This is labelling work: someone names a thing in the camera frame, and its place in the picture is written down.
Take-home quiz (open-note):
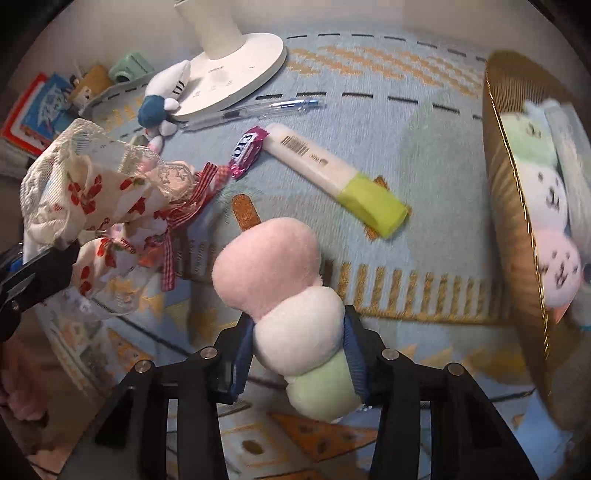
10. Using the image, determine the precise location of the pink white green dango plush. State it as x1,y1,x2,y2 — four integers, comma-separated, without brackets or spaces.
212,217,362,422

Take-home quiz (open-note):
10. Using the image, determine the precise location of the cherry print lace pouch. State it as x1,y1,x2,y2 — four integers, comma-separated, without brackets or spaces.
20,119,230,312

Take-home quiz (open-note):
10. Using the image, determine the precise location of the white green highlighter marker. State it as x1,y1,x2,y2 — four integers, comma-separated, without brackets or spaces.
263,123,409,239

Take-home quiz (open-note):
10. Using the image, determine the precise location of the purple Fox's candy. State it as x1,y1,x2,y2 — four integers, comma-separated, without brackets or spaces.
228,126,269,180

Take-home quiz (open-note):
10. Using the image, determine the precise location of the clear blue ballpoint pen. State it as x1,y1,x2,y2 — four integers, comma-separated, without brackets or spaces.
179,98,325,131

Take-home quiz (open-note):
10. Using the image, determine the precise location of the white blue goose plush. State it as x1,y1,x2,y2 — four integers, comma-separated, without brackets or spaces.
137,60,190,154

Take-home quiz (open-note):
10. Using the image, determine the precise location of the three bear dango plush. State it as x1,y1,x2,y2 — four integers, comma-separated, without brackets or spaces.
501,112,582,309

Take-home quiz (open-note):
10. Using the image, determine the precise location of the person's left hand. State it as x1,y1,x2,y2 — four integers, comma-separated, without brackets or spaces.
1,336,48,421

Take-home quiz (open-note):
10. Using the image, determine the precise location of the stack of books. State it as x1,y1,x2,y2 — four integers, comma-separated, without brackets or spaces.
1,73,75,179

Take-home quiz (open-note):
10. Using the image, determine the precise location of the gold ribbed glass plate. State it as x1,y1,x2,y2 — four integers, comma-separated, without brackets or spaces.
483,50,590,431

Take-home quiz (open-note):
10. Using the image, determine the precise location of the brown pen holder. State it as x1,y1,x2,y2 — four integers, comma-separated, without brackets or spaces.
69,64,114,110

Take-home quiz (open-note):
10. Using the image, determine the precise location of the mint green mini printer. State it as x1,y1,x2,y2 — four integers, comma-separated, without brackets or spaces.
108,51,154,83

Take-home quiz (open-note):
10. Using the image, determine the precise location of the white desk lamp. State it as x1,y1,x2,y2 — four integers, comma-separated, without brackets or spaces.
174,0,287,120

